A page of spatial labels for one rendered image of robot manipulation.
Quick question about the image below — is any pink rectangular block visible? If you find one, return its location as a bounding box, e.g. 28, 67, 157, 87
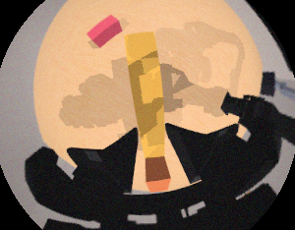
88, 14, 121, 48

